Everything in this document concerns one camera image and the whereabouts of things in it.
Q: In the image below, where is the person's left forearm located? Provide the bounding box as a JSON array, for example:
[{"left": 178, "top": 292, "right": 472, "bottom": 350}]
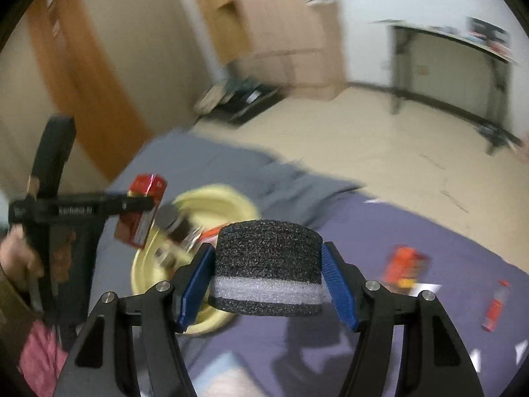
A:
[{"left": 0, "top": 267, "right": 42, "bottom": 365}]

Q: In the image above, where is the person's left hand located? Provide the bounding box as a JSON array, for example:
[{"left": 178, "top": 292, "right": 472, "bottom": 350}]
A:
[{"left": 0, "top": 227, "right": 44, "bottom": 283}]

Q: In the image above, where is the black folding table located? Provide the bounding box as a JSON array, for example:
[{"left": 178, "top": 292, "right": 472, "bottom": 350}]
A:
[{"left": 370, "top": 19, "right": 523, "bottom": 155}]

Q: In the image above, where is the orange snack packet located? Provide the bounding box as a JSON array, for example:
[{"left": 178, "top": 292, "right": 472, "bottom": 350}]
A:
[{"left": 380, "top": 246, "right": 430, "bottom": 294}]

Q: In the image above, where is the purple bed sheet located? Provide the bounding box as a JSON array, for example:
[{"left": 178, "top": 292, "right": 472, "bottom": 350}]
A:
[{"left": 89, "top": 132, "right": 529, "bottom": 397}]

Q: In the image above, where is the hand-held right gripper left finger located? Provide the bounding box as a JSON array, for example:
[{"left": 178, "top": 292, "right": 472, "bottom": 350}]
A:
[{"left": 53, "top": 242, "right": 216, "bottom": 397}]

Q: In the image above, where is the red tube with white cap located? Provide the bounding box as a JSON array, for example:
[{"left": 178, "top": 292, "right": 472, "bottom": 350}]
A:
[{"left": 481, "top": 280, "right": 510, "bottom": 332}]

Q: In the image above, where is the orange wooden door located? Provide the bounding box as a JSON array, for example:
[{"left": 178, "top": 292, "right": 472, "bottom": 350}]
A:
[{"left": 27, "top": 0, "right": 154, "bottom": 183}]

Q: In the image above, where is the pink cloth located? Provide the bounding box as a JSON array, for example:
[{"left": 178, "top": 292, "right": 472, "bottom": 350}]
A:
[{"left": 19, "top": 323, "right": 69, "bottom": 397}]

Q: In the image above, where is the grey blanket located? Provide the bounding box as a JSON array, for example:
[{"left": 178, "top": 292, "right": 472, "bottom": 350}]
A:
[{"left": 107, "top": 130, "right": 364, "bottom": 232}]

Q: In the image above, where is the pale yellow plastic basin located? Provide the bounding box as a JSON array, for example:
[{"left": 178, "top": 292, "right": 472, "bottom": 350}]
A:
[{"left": 130, "top": 184, "right": 262, "bottom": 337}]

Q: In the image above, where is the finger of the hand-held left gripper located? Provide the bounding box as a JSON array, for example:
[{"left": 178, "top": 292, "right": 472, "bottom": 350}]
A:
[{"left": 105, "top": 194, "right": 156, "bottom": 217}]

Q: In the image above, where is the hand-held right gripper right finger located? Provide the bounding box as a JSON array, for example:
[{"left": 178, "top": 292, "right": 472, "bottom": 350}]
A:
[{"left": 320, "top": 241, "right": 485, "bottom": 397}]

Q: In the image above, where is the light wooden wardrobe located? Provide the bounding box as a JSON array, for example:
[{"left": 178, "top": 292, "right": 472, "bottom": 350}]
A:
[{"left": 190, "top": 0, "right": 348, "bottom": 102}]

